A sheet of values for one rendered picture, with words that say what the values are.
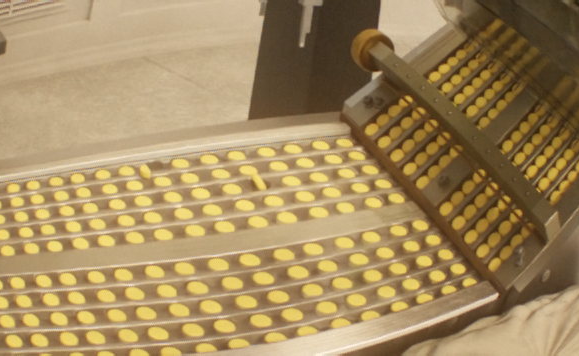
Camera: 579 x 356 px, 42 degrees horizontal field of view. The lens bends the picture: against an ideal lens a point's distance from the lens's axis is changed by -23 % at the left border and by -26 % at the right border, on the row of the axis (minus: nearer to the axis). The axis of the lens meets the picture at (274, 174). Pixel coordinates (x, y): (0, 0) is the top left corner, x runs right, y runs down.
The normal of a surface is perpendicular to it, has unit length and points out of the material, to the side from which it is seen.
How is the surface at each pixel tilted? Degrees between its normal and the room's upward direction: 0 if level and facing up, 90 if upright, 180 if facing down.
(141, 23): 90
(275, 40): 90
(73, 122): 0
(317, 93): 90
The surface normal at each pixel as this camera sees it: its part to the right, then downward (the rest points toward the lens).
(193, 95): 0.13, -0.85
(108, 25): 0.43, 0.50
